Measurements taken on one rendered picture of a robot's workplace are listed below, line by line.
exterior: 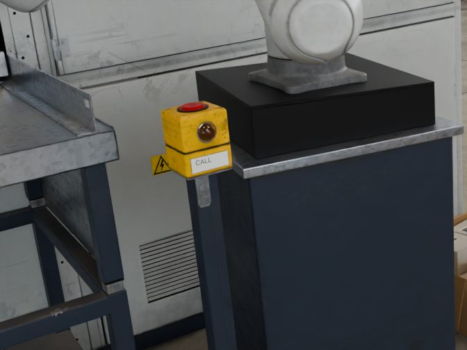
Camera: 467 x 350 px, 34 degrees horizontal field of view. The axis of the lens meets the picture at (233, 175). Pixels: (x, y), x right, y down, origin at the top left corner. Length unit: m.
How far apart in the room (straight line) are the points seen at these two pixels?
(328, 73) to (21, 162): 0.60
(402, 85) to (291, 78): 0.21
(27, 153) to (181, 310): 1.10
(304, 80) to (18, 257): 0.98
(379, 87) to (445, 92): 1.18
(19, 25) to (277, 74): 0.74
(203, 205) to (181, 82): 0.94
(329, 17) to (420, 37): 1.34
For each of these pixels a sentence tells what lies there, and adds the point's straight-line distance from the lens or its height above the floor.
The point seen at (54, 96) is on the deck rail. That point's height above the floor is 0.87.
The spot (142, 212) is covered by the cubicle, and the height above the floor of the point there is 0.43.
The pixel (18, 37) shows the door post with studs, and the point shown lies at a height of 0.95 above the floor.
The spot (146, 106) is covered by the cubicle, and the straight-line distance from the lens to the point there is 2.09.
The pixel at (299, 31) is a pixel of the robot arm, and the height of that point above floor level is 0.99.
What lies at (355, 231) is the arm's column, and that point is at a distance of 1.51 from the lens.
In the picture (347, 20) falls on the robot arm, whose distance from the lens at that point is 1.24.
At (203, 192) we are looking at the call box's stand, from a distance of 1.21.
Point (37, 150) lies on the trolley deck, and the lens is 1.33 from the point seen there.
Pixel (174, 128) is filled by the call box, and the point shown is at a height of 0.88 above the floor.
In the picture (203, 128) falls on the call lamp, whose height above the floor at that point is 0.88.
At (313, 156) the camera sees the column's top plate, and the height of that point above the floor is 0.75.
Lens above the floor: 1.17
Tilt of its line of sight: 18 degrees down
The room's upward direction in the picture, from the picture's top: 6 degrees counter-clockwise
